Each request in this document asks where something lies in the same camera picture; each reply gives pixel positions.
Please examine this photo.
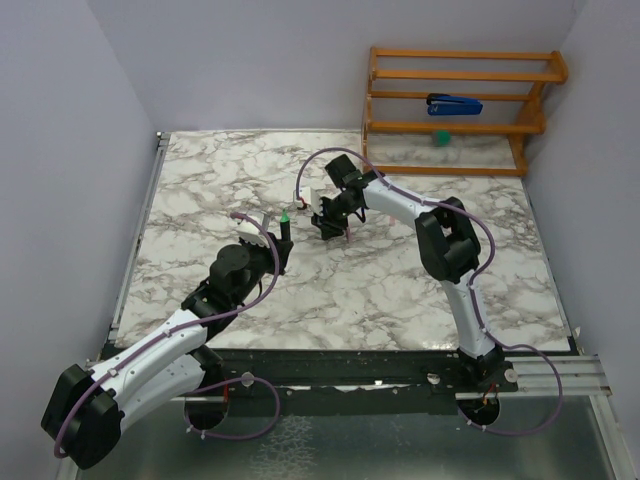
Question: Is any blue stapler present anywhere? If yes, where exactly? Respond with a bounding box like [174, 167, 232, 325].
[426, 93, 483, 116]

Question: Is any aluminium rail frame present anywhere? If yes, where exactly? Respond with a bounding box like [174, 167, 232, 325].
[41, 147, 606, 469]

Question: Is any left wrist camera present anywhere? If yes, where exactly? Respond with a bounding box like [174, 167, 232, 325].
[236, 212, 271, 248]

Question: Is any wooden shelf rack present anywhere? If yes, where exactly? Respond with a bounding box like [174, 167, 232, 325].
[361, 46, 569, 178]

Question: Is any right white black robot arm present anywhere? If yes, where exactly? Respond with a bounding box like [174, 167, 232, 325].
[294, 154, 504, 391]

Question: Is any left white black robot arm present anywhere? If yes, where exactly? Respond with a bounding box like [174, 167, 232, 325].
[41, 236, 294, 469]

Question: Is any green black highlighter pen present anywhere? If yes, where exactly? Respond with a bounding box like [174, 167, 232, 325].
[279, 210, 291, 242]

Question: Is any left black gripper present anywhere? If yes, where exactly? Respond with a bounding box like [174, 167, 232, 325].
[232, 232, 293, 306]

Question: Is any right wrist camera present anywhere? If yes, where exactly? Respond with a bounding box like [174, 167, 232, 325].
[293, 187, 323, 215]

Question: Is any green small object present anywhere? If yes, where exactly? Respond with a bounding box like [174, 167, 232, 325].
[432, 130, 451, 147]

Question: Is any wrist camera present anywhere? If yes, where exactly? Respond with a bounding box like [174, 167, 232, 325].
[293, 187, 323, 215]
[236, 212, 271, 248]

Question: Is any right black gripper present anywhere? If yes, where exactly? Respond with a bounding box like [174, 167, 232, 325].
[310, 195, 358, 241]

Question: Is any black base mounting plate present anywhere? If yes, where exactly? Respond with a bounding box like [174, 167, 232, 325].
[99, 344, 521, 416]

